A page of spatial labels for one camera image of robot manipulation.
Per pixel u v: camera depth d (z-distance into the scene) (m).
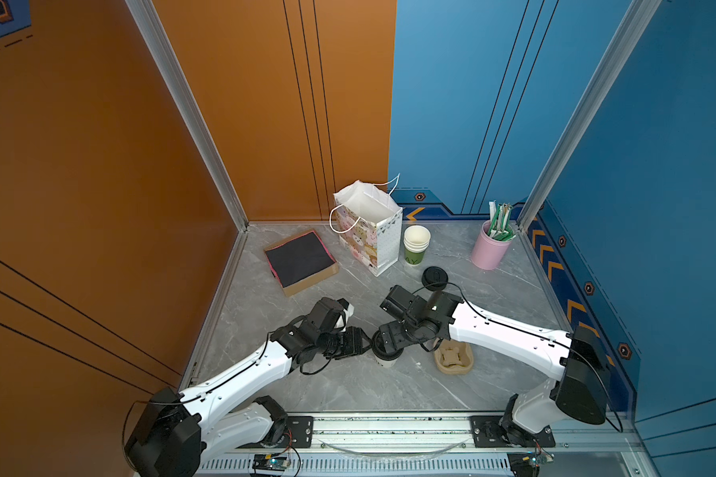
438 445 0.72
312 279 0.99
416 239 1.01
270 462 0.71
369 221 0.86
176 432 0.39
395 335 0.69
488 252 1.02
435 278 0.99
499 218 0.95
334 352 0.68
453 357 0.83
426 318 0.54
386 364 0.82
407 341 0.67
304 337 0.61
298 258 1.05
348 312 0.76
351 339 0.69
